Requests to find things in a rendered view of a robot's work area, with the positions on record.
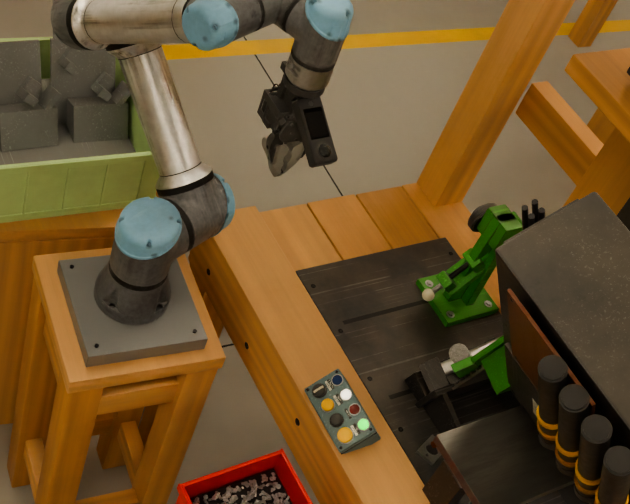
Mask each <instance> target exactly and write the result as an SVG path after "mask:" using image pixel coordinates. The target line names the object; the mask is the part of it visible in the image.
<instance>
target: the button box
mask: <svg viewBox="0 0 630 504"><path fill-rule="evenodd" d="M335 375H340V376H341V377H342V382H341V383H340V384H339V385H335V384H333V382H332V379H333V377H334V376H335ZM318 383H321V384H323V385H324V386H325V388H326V393H325V394H324V395H323V396H322V397H316V396H315V395H314V394H313V392H312V389H313V387H314V385H316V384H318ZM345 389H347V390H349V391H350V392H351V396H350V398H349V399H346V400H345V399H342V397H341V392H342V391H343V390H345ZM304 390H305V393H306V394H307V396H308V398H309V400H310V402H311V403H312V405H313V407H314V409H315V410H316V412H317V414H318V416H319V417H320V419H321V421H322V423H323V424H324V426H325V428H326V430H327V432H328V433H329V435H330V437H331V439H332V440H333V442H334V444H335V446H336V447H337V449H338V451H339V452H340V453H341V455H342V454H346V453H348V452H351V451H354V450H357V449H360V448H363V447H366V446H369V445H372V444H374V443H375V442H377V441H378V440H380V439H381V437H380V435H379V434H378V432H377V430H376V429H375V427H374V425H373V424H372V422H371V420H370V418H369V417H368V415H367V413H366V412H365V410H364V408H363V407H362V405H361V403H360V402H359V400H358V398H357V397H356V395H355V393H354V392H353V390H352V388H351V387H350V385H349V383H348V382H347V380H346V378H345V377H344V375H343V374H342V372H341V371H340V370H339V369H336V370H334V371H333V372H331V373H329V374H328V375H326V376H324V377H323V378H321V379H320V380H318V381H316V382H315V383H313V384H312V385H310V386H308V387H307V388H305V389H304ZM327 398H329V399H331V400H332V401H333V403H334V407H333V409H332V410H331V411H325V410H323V409H322V407H321V403H322V401H323V400H324V399H327ZM353 404H357V405H358V406H359V408H360V410H359V412H358V413H357V414H351V413H350V411H349V409H350V406H351V405H353ZM335 413H338V414H340V415H341V416H342V418H343V421H342V423H341V425H339V426H333V425H332V424H331V423H330V417H331V415H333V414H335ZM362 419H365V420H367V421H368V423H369V425H368V427H367V428H366V429H364V430H363V429H360V428H359V426H358V423H359V421H360V420H362ZM343 427H347V428H349V429H350V430H351V431H352V433H353V437H352V439H351V440H350V441H349V442H347V443H342V442H341V441H339V439H338V437H337V433H338V431H339V430H340V429H341V428H343Z"/></svg>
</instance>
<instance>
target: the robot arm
mask: <svg viewBox="0 0 630 504"><path fill-rule="evenodd" d="M353 13H354V9H353V5H352V3H351V1H350V0H54V3H53V5H52V8H51V15H50V19H51V25H52V28H53V31H54V32H55V34H56V36H57V37H58V38H59V40H60V41H61V42H62V43H64V44H65V45H67V46H68V47H70V48H73V49H76V50H101V49H104V48H106V51H107V53H109V54H111V55H113V56H115V57H117V59H118V61H119V63H120V66H121V69H122V72H123V75H124V77H125V80H126V83H127V86H128V89H129V91H130V94H131V97H132V100H133V103H134V105H135V108H136V111H137V114H138V117H139V119H140V122H141V125H142V128H143V131H144V133H145V136H146V139H147V142H148V145H149V147H150V150H151V153H152V156H153V159H154V161H155V164H156V167H157V170H158V173H159V179H158V181H157V183H156V185H155V187H156V190H157V193H158V196H159V197H154V199H150V197H143V198H139V199H136V200H134V201H132V202H131V203H129V204H128V205H127V206H126V207H125V208H124V209H123V211H122V212H121V214H120V217H119V219H118V221H117V223H116V226H115V232H114V241H113V246H112V250H111V255H110V260H109V262H108V263H107V264H106V266H105V267H104V268H103V269H102V270H101V272H100V273H99V275H98V276H97V279H96V282H95V286H94V298H95V302H96V304H97V306H98V307H99V309H100V310H101V311H102V312H103V313H104V314H105V315H106V316H108V317H109V318H111V319H113V320H115V321H117V322H120V323H123V324H127V325H144V324H148V323H151V322H153V321H155V320H157V319H158V318H160V317H161V316H162V315H163V314H164V313H165V311H166V309H167V307H168V304H169V301H170V296H171V290H170V284H169V279H168V272H169V269H170V265H171V263H172V262H173V261H174V260H175V259H176V258H178V257H180V256H181V255H183V254H185V253H186V252H188V251H190V250H191V249H193V248H195V247H196V246H198V245H199V244H201V243H203V242H204V241H206V240H208V239H209V238H211V237H214V236H216V235H218V234H219V233H220V232H221V231H222V230H223V229H224V228H226V227H227V226H228V225H229V224H230V223H231V221H232V219H233V217H234V214H235V199H234V195H233V192H232V190H231V187H230V186H229V184H228V183H225V182H224V178H223V177H222V176H220V175H218V174H216V173H213V171H212V168H211V167H210V166H208V165H206V164H204V163H202V162H201V160H200V157H199V154H198V151H197V148H196V145H195V142H194V139H193V136H192V133H191V130H190V128H189V125H188V122H187V119H186V116H185V113H184V110H183V107H182V104H181V101H180V98H179V95H178V92H177V89H176V86H175V83H174V81H173V78H172V75H171V72H170V69H169V66H168V63H167V60H166V57H165V54H164V51H163V48H162V45H161V44H192V45H193V46H196V47H197V48H198V49H200V50H203V51H210V50H213V49H217V48H222V47H225V46H227V45H228V44H230V43H231V42H233V41H235V40H237V39H239V38H242V37H244V36H246V35H249V34H251V33H253V32H255V31H258V30H260V29H262V28H264V27H267V26H269V25H271V24H275V25H276V26H278V27H279V28H280V29H282V30H283V31H284V32H286V33H287V34H289V35H290V36H292V37H293V38H294V42H293V45H292V49H291V53H290V56H289V59H288V61H282V63H281V66H280V68H281V70H282V71H283V72H284V74H283V77H282V80H281V83H280V84H279V85H278V84H274V85H273V87H272V89H264V92H263V95H262V98H261V101H260V104H259V108H258V111H257V113H258V115H259V116H260V118H261V119H262V122H263V123H264V125H265V126H266V128H267V129H268V128H271V129H272V133H271V134H270V135H269V136H268V137H263V138H262V147H263V149H264V152H265V154H266V156H267V160H268V166H269V170H270V171H271V173H272V175H273V176H274V177H277V176H278V177H279V176H281V175H282V174H284V173H285V172H287V171H288V170H289V169H290V168H291V167H292V166H294V165H295V164H296V163H297V162H298V161H299V159H300V158H302V157H303V156H304V155H305V154H306V157H307V160H308V164H309V166H310V167H311V168H314V167H319V166H324V165H329V164H332V163H334V162H336V161H337V159H338V158H337V154H336V151H335V147H334V144H333V140H332V136H331V133H330V129H329V126H328V122H327V119H326V115H325V112H324V108H323V105H322V101H321V98H320V96H321V95H322V94H323V93H324V90H325V87H327V85H328V83H329V81H330V78H331V76H332V73H333V71H334V68H335V65H336V62H337V59H338V56H339V54H340V51H341V48H342V46H343V43H344V41H345V38H346V37H347V36H348V33H349V29H350V23H351V20H352V17H353ZM275 85H277V86H275ZM272 91H277V92H272ZM269 92H270V93H269ZM263 101H264V102H263ZM262 104H263V105H262ZM261 107H262V108H261Z"/></svg>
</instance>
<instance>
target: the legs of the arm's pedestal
mask: <svg viewBox="0 0 630 504"><path fill-rule="evenodd" d="M217 370H218V369H214V370H208V371H202V372H196V373H190V374H184V375H178V376H172V377H166V378H160V379H154V380H148V381H142V382H136V383H130V384H124V385H118V386H112V387H105V388H99V389H93V390H87V391H81V392H75V393H69V394H68V393H67V391H66V388H65V384H64V381H63V377H62V373H61V370H60V366H59V363H58V359H57V356H56V352H55V349H54V345H53V342H52V338H51V335H50V331H49V327H48V324H47V320H46V317H45V313H44V310H43V306H42V303H41V299H40V296H39V292H38V288H37V285H36V281H35V278H34V277H33V284H32V291H31V298H30V305H29V312H28V320H27V327H26V334H25V341H24V348H23V355H22V362H21V369H20V376H19V383H18V391H17V398H16V405H15V412H14V419H13V426H12V433H11V440H10V447H9V454H8V462H7V469H8V473H9V477H10V482H11V486H12V488H15V487H20V486H25V485H31V489H32V493H33V497H34V501H35V504H167V501H168V499H169V496H170V493H171V491H172V488H173V486H174V483H175V480H176V478H177V475H178V472H179V470H180V467H181V465H182V462H183V459H184V457H185V454H186V451H187V449H188V446H189V444H190V441H191V438H192V436H193V433H194V430H195V428H196V425H197V423H198V420H199V417H200V415H201V412H202V409H203V407H204V404H205V402H206V399H207V396H208V394H209V391H210V388H211V386H212V383H213V381H214V378H215V375H216V373H217ZM56 387H57V388H56ZM54 398H55V399H54ZM53 403H54V404H53ZM157 404H159V405H158V408H157V411H156V414H155V417H154V420H153V424H152V427H151V430H150V433H149V436H148V439H147V442H146V445H145V448H144V445H143V442H142V439H141V436H140V432H139V429H138V426H139V423H140V420H141V416H142V413H143V410H144V407H146V406H152V405H157ZM52 408H53V409H52ZM94 435H100V436H99V440H98V444H97V448H96V449H97V453H98V456H99V460H100V463H101V467H102V469H108V468H113V467H118V466H123V465H126V468H127V471H128V474H129V478H130V481H131V484H132V489H127V490H123V491H118V492H113V493H109V494H104V495H99V496H95V497H90V498H85V499H81V500H76V497H77V493H78V489H79V485H80V481H81V477H82V473H83V469H84V465H85V461H86V457H87V453H88V449H89V445H90V441H91V437H92V436H94Z"/></svg>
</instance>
